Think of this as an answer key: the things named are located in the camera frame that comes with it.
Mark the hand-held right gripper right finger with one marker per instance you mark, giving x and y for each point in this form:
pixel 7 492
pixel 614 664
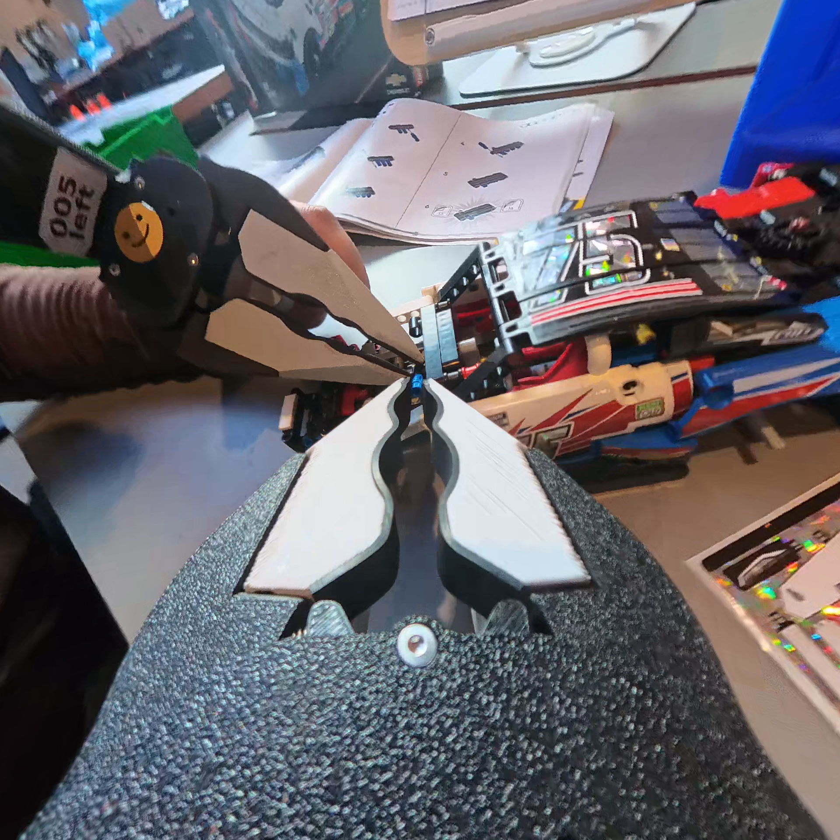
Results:
pixel 505 518

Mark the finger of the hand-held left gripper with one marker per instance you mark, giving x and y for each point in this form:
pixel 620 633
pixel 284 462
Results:
pixel 275 344
pixel 302 262

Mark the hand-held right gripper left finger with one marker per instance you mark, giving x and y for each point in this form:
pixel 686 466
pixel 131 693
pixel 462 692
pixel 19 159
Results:
pixel 321 525

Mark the blue toy brick pin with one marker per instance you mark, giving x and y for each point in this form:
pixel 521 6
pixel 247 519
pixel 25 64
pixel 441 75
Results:
pixel 416 387

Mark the toy brick race car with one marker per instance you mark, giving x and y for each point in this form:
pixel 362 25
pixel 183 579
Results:
pixel 656 262

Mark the person's left forearm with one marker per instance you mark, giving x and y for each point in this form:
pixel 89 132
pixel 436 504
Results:
pixel 52 328

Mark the grey desk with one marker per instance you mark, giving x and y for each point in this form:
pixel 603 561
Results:
pixel 164 472
pixel 709 46

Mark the person's left hand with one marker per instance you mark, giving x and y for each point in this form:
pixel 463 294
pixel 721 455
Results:
pixel 331 233

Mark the green plastic bin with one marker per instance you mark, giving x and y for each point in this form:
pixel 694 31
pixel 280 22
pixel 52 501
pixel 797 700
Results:
pixel 164 141

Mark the white topped table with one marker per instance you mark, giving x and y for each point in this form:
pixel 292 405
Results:
pixel 184 92

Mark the open instruction booklet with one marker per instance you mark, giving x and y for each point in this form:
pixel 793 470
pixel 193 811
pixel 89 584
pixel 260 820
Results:
pixel 459 164

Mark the black toy set box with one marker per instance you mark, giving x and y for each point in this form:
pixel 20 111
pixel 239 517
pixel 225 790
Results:
pixel 295 59

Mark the holographic sticker sheet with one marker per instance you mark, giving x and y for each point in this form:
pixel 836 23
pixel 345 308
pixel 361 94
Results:
pixel 774 590

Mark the printed instruction sheet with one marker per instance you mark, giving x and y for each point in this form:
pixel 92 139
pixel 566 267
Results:
pixel 492 8

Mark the blue plastic bin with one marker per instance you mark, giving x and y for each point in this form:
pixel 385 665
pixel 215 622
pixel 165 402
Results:
pixel 787 98

